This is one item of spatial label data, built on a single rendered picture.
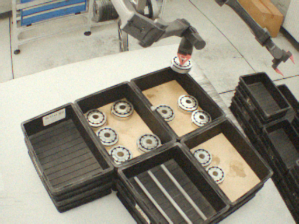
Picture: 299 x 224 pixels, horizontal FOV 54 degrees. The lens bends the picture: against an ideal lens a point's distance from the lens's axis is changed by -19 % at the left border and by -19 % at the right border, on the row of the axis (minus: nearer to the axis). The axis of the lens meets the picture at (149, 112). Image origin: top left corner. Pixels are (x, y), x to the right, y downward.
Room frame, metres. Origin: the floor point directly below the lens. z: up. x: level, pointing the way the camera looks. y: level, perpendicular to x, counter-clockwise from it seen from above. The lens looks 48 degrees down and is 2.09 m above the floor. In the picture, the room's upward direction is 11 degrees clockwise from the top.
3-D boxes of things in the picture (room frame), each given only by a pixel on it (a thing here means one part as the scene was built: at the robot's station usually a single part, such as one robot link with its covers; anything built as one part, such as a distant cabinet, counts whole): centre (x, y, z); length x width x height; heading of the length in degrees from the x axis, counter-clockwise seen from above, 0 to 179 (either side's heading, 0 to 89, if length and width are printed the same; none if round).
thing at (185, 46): (1.32, -0.11, 1.16); 0.10 x 0.07 x 0.07; 175
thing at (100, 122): (1.03, 0.23, 0.86); 0.10 x 0.10 x 0.01
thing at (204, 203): (0.69, -0.16, 0.87); 0.40 x 0.30 x 0.11; 42
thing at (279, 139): (1.45, -1.02, 0.31); 0.40 x 0.30 x 0.34; 32
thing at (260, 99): (1.79, -0.80, 0.37); 0.40 x 0.30 x 0.45; 32
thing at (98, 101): (0.99, 0.11, 0.87); 0.40 x 0.30 x 0.11; 42
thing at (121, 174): (0.69, -0.16, 0.92); 0.40 x 0.30 x 0.02; 42
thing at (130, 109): (1.12, 0.12, 0.86); 0.10 x 0.10 x 0.01
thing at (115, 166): (0.99, 0.11, 0.92); 0.40 x 0.30 x 0.02; 42
